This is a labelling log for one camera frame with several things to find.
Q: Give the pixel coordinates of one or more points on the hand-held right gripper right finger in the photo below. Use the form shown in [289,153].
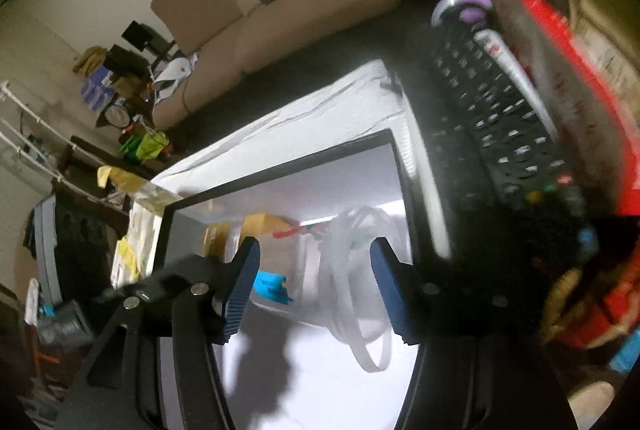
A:
[390,295]

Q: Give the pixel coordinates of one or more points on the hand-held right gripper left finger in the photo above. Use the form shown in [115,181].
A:
[242,292]

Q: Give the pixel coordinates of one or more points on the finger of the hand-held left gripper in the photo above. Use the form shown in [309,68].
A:
[180,272]

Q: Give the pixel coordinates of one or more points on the small teal item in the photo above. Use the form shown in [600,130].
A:
[270,285]

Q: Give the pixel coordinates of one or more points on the yellow packet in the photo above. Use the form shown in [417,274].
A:
[262,222]
[217,237]
[127,252]

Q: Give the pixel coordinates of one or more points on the single red candy wrapper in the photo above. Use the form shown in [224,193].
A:
[287,232]

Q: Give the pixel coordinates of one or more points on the black box with white inside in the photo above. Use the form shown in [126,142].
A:
[300,180]

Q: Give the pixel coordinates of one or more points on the snack bag with yellow top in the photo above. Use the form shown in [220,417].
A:
[117,177]

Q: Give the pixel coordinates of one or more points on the green bag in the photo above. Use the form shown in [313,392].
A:
[150,142]

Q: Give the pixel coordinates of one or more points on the white cap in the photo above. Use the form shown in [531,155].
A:
[172,72]

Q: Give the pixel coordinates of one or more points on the heap of colourful snack bags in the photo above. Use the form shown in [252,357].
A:
[590,310]

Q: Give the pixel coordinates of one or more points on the black remote control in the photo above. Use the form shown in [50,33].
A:
[500,125]

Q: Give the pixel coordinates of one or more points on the stack of blue packets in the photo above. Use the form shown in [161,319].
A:
[97,85]

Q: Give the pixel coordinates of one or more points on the white pole stand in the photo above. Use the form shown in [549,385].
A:
[30,120]

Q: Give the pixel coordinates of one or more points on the brown paper bag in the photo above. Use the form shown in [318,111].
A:
[90,57]

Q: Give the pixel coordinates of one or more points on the white tube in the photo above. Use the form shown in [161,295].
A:
[510,65]

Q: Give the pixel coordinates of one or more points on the large red snack bag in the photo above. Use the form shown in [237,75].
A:
[550,60]

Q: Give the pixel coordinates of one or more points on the brown sofa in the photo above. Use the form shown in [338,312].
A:
[300,10]

